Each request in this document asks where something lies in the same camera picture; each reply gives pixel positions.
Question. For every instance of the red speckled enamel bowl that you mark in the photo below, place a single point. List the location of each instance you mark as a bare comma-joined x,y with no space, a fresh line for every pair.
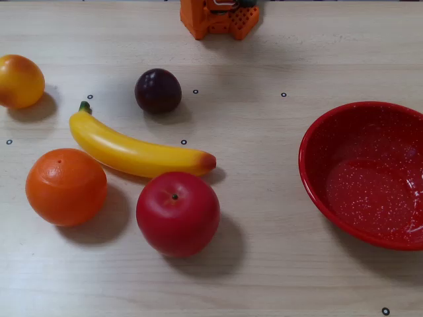
363,185

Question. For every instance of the orange robot base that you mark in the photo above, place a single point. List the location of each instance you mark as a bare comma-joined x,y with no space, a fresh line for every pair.
193,20

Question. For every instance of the red toy apple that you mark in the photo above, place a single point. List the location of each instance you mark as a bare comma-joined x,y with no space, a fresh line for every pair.
178,218

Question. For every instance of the orange toy orange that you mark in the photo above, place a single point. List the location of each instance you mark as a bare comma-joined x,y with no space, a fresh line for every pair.
66,188

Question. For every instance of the yellow toy banana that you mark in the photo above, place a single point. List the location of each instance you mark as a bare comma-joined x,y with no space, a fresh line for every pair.
132,155

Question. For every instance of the yellow orange toy peach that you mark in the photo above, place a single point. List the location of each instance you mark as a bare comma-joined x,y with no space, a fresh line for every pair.
20,82

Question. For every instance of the dark purple toy plum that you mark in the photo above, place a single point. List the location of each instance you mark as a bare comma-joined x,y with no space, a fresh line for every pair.
158,92

